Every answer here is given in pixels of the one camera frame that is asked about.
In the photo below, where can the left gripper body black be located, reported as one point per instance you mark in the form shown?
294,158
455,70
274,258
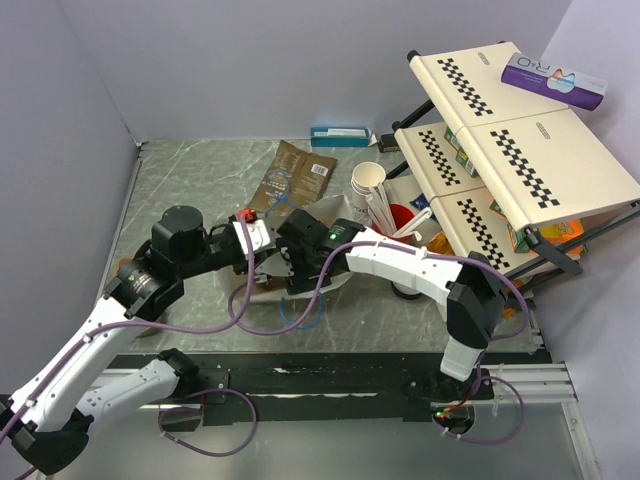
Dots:
222,252

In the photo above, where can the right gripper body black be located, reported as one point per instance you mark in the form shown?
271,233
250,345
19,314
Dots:
303,267

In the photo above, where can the blue checkered paper bag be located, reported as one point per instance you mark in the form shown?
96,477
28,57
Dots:
278,184

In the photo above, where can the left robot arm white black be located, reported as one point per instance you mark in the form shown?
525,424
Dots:
50,420

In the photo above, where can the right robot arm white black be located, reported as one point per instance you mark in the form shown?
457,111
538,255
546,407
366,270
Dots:
469,288

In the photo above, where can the brown coffee bean pouch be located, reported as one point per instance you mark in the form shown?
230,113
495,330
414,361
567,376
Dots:
294,179

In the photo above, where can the stack of paper cups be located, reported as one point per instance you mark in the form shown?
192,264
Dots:
366,178

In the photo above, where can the red cup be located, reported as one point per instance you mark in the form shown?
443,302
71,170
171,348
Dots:
401,216

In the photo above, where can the teal blue box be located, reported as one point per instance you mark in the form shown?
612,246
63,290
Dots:
342,137

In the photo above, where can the orange snack packet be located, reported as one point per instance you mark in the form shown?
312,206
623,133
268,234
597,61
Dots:
439,244

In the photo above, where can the green snack boxes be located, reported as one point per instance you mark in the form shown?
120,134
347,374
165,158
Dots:
460,155

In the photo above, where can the cream checkered tiered shelf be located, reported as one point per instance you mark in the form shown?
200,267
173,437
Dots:
546,183

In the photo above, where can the purple white box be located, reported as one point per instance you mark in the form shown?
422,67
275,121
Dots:
565,85

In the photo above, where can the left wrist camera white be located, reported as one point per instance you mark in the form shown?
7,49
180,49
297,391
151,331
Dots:
252,232

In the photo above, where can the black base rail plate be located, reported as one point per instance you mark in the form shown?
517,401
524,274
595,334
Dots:
236,386

